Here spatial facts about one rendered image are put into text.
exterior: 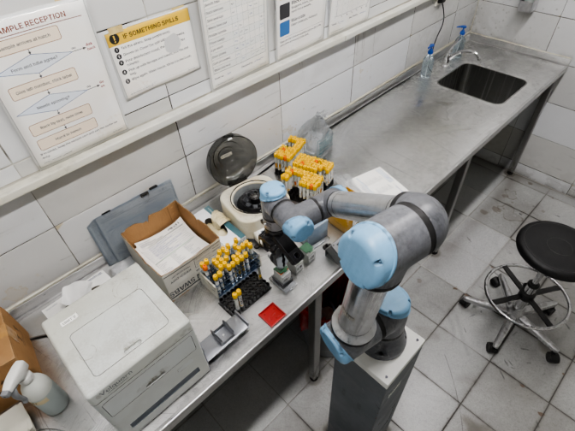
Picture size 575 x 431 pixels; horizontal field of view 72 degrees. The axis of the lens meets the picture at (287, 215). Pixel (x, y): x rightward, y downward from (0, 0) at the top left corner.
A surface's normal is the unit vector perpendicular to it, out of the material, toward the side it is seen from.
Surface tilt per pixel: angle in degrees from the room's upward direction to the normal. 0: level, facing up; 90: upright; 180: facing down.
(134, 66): 91
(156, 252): 1
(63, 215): 90
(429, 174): 0
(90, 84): 94
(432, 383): 0
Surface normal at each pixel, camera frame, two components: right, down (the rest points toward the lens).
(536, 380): -0.04, -0.70
